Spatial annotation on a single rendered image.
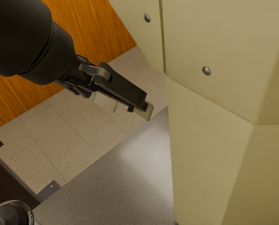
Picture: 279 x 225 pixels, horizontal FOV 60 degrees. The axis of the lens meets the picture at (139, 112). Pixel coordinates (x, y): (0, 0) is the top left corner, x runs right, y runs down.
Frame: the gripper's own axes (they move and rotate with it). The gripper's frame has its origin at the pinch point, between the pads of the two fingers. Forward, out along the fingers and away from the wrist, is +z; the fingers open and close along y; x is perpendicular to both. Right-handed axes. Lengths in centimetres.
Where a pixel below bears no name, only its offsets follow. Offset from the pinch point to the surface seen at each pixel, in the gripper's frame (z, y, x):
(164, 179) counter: 32.9, 3.0, 11.7
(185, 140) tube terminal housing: -2.4, -14.1, 3.6
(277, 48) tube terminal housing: -17.5, -24.6, -2.1
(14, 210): -3.5, 12.4, 24.3
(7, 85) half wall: 76, 192, -11
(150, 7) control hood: -17.5, -12.9, -6.0
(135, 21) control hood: -15.6, -9.9, -5.9
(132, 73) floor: 160, 133, -71
